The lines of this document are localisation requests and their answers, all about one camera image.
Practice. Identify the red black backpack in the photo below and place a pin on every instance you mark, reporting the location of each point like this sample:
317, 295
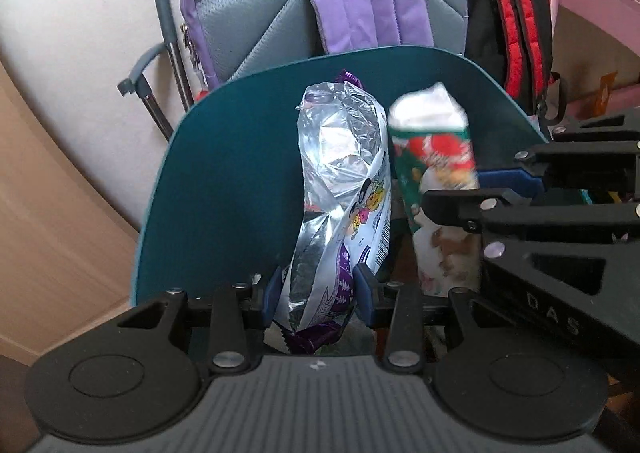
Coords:
500, 33

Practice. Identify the green red snack packet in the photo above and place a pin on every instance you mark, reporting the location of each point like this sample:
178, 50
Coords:
435, 153

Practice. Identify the light wooden door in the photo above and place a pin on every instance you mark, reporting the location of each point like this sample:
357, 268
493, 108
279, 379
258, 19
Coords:
40, 233

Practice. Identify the silver purple snack bag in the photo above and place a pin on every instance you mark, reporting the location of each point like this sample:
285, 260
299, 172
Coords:
340, 173

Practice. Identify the teal plastic bin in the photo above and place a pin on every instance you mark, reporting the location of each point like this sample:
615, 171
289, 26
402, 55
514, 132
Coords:
225, 183

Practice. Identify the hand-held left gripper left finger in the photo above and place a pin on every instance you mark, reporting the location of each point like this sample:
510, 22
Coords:
272, 298

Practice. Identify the orange plastic object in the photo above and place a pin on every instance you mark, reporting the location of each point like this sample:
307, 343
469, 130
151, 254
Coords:
605, 90

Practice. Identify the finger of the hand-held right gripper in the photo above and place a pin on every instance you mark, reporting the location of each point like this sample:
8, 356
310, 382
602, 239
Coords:
505, 178
460, 205

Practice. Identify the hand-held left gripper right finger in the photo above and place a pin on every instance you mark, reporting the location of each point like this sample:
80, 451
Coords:
362, 300

